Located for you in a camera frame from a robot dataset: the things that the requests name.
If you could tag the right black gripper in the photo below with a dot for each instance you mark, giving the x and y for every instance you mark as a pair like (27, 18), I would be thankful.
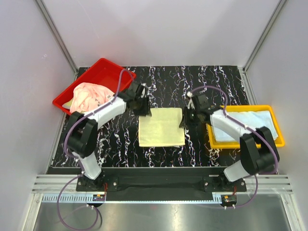
(185, 121)

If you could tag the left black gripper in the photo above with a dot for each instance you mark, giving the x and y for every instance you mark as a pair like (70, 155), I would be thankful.
(146, 111)

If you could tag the pastel yellow pink towel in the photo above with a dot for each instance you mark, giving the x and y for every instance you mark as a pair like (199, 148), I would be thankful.
(161, 128)

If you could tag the light blue towel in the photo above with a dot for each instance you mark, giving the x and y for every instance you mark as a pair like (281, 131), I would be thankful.
(252, 119)

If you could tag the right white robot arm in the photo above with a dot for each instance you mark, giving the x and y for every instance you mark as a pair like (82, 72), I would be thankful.
(258, 149)

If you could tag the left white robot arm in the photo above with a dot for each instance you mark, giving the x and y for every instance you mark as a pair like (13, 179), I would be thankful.
(82, 129)

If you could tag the yellow plastic bin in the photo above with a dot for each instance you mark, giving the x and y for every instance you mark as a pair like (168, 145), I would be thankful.
(245, 108)

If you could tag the red plastic bin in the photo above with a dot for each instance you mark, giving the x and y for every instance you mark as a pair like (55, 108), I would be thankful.
(103, 72)

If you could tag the right connector box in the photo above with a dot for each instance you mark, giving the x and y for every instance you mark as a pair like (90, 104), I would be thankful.
(229, 199)

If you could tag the connector box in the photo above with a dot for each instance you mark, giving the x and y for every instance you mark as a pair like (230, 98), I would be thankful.
(229, 199)
(99, 197)

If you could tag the left connector box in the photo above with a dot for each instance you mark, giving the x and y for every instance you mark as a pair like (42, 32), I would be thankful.
(99, 197)

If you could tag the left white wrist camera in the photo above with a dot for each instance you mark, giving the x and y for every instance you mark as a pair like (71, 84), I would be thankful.
(144, 90)

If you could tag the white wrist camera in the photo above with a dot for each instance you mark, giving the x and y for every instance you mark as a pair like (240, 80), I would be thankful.
(190, 103)
(144, 90)

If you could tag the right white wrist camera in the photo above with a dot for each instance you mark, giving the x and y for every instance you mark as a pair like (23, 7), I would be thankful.
(190, 103)

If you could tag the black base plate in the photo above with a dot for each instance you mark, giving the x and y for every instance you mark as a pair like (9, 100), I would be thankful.
(118, 183)

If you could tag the aluminium rail frame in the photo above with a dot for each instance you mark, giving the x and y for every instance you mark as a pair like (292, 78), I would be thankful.
(263, 184)

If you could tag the white slotted cable duct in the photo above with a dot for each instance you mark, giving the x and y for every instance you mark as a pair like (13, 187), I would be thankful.
(69, 198)

